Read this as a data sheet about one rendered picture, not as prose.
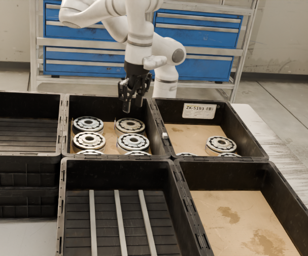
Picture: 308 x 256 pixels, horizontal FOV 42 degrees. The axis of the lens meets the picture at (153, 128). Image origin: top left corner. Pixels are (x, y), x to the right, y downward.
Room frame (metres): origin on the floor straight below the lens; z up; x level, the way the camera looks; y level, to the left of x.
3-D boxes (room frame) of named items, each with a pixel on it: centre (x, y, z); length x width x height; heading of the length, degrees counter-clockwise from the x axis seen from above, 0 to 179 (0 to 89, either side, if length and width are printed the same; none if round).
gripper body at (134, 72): (1.10, 0.07, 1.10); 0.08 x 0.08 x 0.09
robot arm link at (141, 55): (1.09, 0.06, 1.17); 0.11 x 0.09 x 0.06; 59
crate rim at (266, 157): (1.18, -0.16, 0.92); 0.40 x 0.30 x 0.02; 13
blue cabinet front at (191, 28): (3.15, -0.23, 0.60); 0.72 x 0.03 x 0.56; 106
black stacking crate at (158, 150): (1.11, 0.13, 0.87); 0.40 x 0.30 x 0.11; 13
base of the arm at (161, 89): (1.51, -0.02, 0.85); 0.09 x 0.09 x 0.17; 27
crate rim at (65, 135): (1.11, 0.13, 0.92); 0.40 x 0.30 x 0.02; 13
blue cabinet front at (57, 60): (2.92, 0.54, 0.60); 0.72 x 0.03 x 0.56; 106
